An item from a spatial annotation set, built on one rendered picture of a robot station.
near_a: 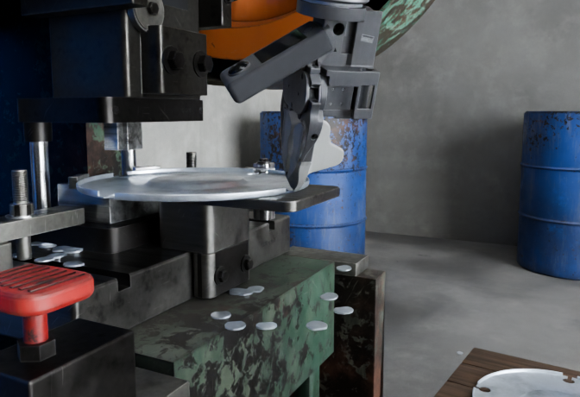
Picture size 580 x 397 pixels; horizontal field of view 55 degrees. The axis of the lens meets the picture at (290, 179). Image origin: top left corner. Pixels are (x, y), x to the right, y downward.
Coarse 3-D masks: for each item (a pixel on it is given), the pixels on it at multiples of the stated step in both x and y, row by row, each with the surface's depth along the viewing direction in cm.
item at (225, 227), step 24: (312, 192) 64; (336, 192) 68; (168, 216) 68; (192, 216) 66; (216, 216) 67; (240, 216) 72; (168, 240) 68; (192, 240) 67; (216, 240) 67; (240, 240) 72; (216, 264) 67; (240, 264) 72; (216, 288) 67
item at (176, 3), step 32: (160, 0) 68; (192, 0) 76; (64, 32) 69; (96, 32) 67; (128, 32) 65; (160, 32) 66; (192, 32) 71; (64, 64) 70; (96, 64) 67; (128, 64) 66; (160, 64) 66; (192, 64) 72; (64, 96) 70; (96, 96) 68; (128, 96) 66; (160, 96) 71; (192, 96) 77
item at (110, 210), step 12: (60, 192) 72; (72, 192) 71; (60, 204) 73; (72, 204) 72; (84, 204) 71; (96, 204) 70; (108, 204) 69; (120, 204) 70; (132, 204) 72; (144, 204) 74; (156, 204) 77; (96, 216) 70; (108, 216) 69; (120, 216) 70; (132, 216) 72
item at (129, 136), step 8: (104, 128) 74; (112, 128) 74; (120, 128) 74; (128, 128) 74; (136, 128) 76; (104, 136) 75; (112, 136) 74; (120, 136) 74; (128, 136) 74; (136, 136) 76; (104, 144) 75; (112, 144) 74; (120, 144) 74; (128, 144) 74; (136, 144) 76
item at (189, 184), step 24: (168, 168) 84; (192, 168) 86; (216, 168) 86; (240, 168) 85; (96, 192) 60; (120, 192) 63; (144, 192) 63; (168, 192) 63; (192, 192) 63; (216, 192) 63; (240, 192) 59; (264, 192) 61; (288, 192) 64
